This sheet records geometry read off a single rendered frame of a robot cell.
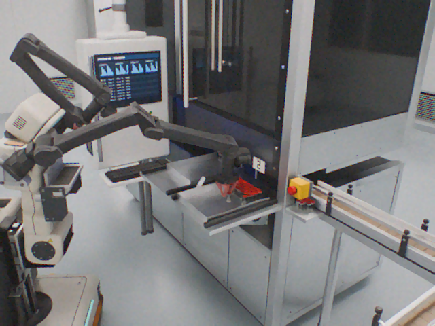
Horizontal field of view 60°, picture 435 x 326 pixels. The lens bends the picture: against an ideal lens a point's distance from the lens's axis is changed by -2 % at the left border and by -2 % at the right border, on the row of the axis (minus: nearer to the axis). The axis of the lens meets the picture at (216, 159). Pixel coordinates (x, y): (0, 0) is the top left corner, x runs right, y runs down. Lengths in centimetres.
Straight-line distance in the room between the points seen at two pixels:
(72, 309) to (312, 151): 144
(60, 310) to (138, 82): 131
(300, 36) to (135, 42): 105
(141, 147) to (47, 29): 459
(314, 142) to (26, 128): 120
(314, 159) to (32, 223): 128
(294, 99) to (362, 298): 157
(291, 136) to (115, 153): 115
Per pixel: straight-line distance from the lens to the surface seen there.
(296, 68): 158
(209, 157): 226
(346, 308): 265
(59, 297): 229
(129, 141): 238
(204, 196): 183
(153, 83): 235
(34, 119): 161
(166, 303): 255
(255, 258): 211
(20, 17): 671
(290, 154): 168
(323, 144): 182
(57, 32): 682
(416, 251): 157
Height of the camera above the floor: 174
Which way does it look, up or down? 22 degrees down
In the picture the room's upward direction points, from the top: 1 degrees clockwise
